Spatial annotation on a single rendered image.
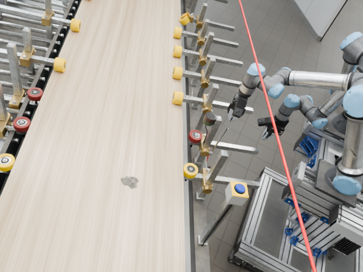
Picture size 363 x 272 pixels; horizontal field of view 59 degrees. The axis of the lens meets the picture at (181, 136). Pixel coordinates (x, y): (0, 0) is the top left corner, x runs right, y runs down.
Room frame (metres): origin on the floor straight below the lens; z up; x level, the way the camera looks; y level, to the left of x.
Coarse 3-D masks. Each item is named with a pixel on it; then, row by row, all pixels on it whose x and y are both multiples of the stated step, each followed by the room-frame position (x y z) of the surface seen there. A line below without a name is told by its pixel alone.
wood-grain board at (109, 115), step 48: (96, 0) 2.33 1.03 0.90; (144, 0) 2.62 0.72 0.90; (96, 48) 1.75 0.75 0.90; (144, 48) 1.95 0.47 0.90; (48, 96) 1.19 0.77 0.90; (96, 96) 1.32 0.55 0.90; (144, 96) 1.47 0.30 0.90; (48, 144) 0.89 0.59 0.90; (96, 144) 1.00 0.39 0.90; (144, 144) 1.11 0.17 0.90; (48, 192) 0.66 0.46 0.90; (96, 192) 0.74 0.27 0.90; (144, 192) 0.84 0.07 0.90; (0, 240) 0.40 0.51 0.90; (48, 240) 0.47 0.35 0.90; (96, 240) 0.54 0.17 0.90; (144, 240) 0.61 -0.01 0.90
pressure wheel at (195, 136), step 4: (192, 132) 1.32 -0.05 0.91; (196, 132) 1.34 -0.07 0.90; (200, 132) 1.35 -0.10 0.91; (188, 136) 1.31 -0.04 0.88; (192, 136) 1.30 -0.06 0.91; (196, 136) 1.31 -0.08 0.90; (200, 136) 1.32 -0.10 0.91; (192, 140) 1.28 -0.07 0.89; (196, 140) 1.28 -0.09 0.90; (200, 140) 1.30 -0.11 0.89
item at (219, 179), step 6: (198, 174) 1.09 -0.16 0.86; (198, 180) 1.07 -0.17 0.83; (216, 180) 1.10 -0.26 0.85; (222, 180) 1.11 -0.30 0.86; (228, 180) 1.13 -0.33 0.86; (234, 180) 1.14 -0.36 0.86; (240, 180) 1.16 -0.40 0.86; (246, 180) 1.17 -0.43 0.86; (252, 186) 1.16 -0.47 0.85; (258, 186) 1.17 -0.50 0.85
